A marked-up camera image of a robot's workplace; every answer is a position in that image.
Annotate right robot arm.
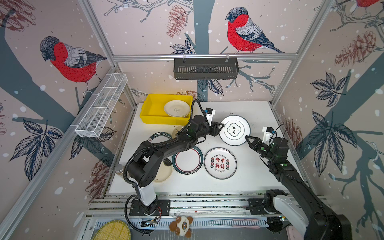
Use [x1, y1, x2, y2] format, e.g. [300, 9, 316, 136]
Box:
[245, 136, 352, 240]

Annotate yellow plastic bin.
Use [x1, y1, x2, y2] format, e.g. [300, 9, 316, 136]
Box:
[140, 94, 194, 125]

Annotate white wire mesh basket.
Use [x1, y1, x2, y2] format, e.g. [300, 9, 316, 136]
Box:
[75, 73, 128, 138]

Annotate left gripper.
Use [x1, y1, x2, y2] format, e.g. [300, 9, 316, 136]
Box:
[195, 120, 224, 140]

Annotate black hanging basket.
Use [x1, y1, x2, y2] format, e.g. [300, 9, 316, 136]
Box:
[174, 58, 239, 80]

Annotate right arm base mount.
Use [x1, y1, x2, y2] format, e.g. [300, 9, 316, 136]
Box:
[247, 190, 288, 215]

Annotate dark green lettered rim plate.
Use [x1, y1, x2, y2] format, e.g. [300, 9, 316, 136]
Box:
[148, 132, 173, 144]

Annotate white green cloud plate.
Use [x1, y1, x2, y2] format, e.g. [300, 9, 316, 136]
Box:
[219, 115, 251, 146]

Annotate pink tray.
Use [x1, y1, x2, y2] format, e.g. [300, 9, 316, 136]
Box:
[286, 225, 296, 240]

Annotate cream bear plate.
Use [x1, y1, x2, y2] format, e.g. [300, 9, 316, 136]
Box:
[164, 100, 190, 118]

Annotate spice jar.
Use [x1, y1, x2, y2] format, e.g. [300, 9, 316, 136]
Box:
[114, 164, 124, 178]

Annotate large green red rimmed plate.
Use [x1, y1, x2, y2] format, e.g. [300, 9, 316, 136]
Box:
[172, 147, 204, 175]

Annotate cream plate with dark spot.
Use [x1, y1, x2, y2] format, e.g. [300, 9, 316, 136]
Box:
[154, 158, 173, 183]

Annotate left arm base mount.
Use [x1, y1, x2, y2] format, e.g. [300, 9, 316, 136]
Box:
[126, 195, 171, 217]

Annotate panda plush toy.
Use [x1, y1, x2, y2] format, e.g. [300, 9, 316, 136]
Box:
[169, 216, 193, 238]

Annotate yellow bamboo mat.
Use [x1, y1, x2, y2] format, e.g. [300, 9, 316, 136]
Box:
[92, 220, 132, 240]

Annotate black corrugated cable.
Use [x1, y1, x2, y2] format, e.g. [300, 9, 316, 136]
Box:
[122, 99, 208, 235]

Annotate red characters white plate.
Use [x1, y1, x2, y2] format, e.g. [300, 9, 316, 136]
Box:
[204, 148, 238, 180]

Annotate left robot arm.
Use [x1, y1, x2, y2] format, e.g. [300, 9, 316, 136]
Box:
[123, 115, 225, 208]

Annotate small cream patterned plate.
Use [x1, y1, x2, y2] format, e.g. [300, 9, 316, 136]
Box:
[172, 126, 184, 139]

